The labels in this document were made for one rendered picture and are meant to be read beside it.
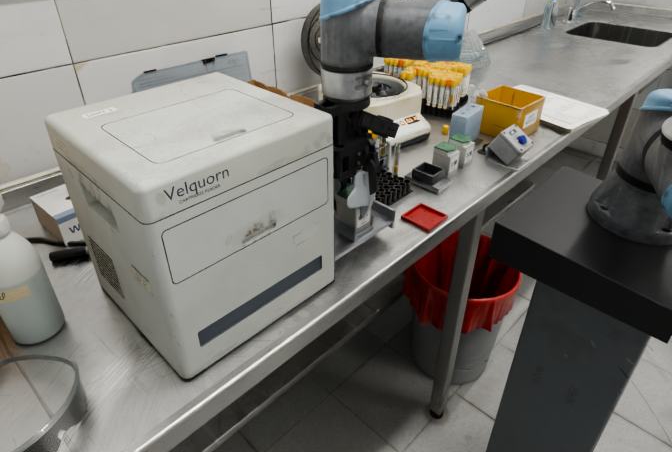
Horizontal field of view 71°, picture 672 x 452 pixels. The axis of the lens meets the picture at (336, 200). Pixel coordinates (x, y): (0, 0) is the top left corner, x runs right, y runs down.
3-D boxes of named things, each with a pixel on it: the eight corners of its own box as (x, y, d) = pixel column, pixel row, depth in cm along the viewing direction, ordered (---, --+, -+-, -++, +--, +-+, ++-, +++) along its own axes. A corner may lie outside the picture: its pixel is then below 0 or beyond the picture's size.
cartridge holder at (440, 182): (438, 194, 103) (439, 180, 101) (403, 180, 108) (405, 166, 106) (450, 185, 107) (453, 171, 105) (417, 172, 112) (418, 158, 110)
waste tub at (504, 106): (514, 145, 124) (521, 109, 119) (469, 130, 132) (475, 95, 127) (538, 131, 132) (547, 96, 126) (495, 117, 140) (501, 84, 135)
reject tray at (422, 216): (428, 232, 91) (428, 229, 91) (400, 218, 95) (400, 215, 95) (448, 218, 95) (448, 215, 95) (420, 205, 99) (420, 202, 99)
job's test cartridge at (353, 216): (355, 235, 82) (356, 204, 79) (335, 224, 85) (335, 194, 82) (370, 226, 85) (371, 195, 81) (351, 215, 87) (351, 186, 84)
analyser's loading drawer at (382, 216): (315, 280, 77) (314, 254, 74) (288, 261, 81) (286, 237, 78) (394, 227, 89) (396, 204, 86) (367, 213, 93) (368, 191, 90)
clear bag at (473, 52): (456, 74, 175) (462, 35, 168) (429, 62, 188) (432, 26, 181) (498, 66, 183) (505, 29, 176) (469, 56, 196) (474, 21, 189)
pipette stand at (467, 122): (466, 156, 118) (473, 119, 113) (441, 149, 122) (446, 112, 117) (483, 143, 125) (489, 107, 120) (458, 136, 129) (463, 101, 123)
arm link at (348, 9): (376, -13, 58) (310, -15, 60) (373, 76, 64) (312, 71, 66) (387, -21, 64) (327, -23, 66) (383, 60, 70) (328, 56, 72)
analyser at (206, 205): (186, 385, 62) (134, 189, 46) (98, 285, 79) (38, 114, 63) (346, 274, 81) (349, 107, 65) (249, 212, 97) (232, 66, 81)
